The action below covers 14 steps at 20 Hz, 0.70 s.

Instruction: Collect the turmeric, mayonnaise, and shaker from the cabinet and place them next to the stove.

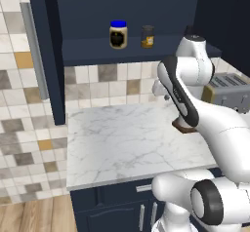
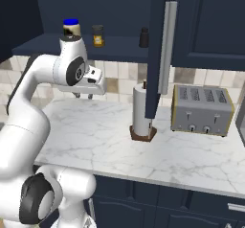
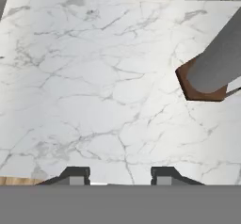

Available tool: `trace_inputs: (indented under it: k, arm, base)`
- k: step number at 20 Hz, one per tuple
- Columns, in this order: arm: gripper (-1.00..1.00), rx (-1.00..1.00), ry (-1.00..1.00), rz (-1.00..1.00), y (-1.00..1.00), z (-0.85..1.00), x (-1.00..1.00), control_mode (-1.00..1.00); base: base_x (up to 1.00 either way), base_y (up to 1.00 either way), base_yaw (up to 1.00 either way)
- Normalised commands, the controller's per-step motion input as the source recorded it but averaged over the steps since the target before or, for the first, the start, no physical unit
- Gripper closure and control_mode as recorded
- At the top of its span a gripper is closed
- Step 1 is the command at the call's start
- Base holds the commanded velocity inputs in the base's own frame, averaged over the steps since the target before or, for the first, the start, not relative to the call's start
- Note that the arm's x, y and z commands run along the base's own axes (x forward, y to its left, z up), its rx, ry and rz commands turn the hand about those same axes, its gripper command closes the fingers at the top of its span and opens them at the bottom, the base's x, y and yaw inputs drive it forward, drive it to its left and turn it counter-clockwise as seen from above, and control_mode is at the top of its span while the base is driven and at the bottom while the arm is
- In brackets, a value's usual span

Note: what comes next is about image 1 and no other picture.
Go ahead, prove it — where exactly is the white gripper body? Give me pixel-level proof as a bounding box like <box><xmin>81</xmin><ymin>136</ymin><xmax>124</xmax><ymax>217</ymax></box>
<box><xmin>151</xmin><ymin>79</ymin><xmax>171</xmax><ymax>101</ymax></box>

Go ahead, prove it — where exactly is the mayonnaise jar with blue lid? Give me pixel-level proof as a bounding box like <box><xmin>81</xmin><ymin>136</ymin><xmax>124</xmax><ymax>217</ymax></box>
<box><xmin>108</xmin><ymin>19</ymin><xmax>129</xmax><ymax>51</ymax></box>

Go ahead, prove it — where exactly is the dark blue cabinet door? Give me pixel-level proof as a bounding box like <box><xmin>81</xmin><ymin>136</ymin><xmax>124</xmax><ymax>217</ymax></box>
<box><xmin>26</xmin><ymin>0</ymin><xmax>66</xmax><ymax>127</ymax></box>
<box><xmin>193</xmin><ymin>0</ymin><xmax>250</xmax><ymax>78</ymax></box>

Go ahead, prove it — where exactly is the grey cabinet door handle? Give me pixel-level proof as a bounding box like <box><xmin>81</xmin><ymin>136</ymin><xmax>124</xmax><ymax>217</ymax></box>
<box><xmin>20</xmin><ymin>2</ymin><xmax>50</xmax><ymax>100</ymax></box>

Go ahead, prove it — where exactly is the dark blue wall cabinet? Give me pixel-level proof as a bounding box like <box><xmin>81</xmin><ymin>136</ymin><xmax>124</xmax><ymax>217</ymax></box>
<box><xmin>50</xmin><ymin>0</ymin><xmax>240</xmax><ymax>67</ymax></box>

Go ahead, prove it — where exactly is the turmeric jar with dark lid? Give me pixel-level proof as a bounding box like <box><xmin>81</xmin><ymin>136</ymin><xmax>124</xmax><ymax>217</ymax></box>
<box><xmin>141</xmin><ymin>24</ymin><xmax>155</xmax><ymax>50</ymax></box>

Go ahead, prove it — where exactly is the brown block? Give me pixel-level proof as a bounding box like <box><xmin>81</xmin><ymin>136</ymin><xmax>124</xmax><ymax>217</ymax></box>
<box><xmin>171</xmin><ymin>118</ymin><xmax>198</xmax><ymax>135</ymax></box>

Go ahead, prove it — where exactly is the dark blue drawer front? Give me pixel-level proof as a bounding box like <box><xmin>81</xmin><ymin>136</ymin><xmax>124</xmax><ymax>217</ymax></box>
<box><xmin>69</xmin><ymin>178</ymin><xmax>157</xmax><ymax>211</ymax></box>

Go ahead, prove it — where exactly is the silver drawer handle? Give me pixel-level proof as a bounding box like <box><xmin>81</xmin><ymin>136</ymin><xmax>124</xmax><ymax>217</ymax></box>
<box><xmin>135</xmin><ymin>183</ymin><xmax>153</xmax><ymax>193</ymax></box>

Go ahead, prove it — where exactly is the dark blue cupboard door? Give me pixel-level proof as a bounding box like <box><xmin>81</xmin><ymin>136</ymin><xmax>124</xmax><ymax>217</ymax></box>
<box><xmin>73</xmin><ymin>200</ymin><xmax>151</xmax><ymax>232</ymax></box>

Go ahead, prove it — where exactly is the silver toaster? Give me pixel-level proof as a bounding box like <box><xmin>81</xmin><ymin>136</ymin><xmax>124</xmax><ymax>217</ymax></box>
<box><xmin>201</xmin><ymin>72</ymin><xmax>250</xmax><ymax>114</ymax></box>

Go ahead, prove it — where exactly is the silver cupboard door handle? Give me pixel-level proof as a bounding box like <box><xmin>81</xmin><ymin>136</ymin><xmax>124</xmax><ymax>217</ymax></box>
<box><xmin>138</xmin><ymin>204</ymin><xmax>146</xmax><ymax>232</ymax></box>
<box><xmin>149</xmin><ymin>202</ymin><xmax>158</xmax><ymax>228</ymax></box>

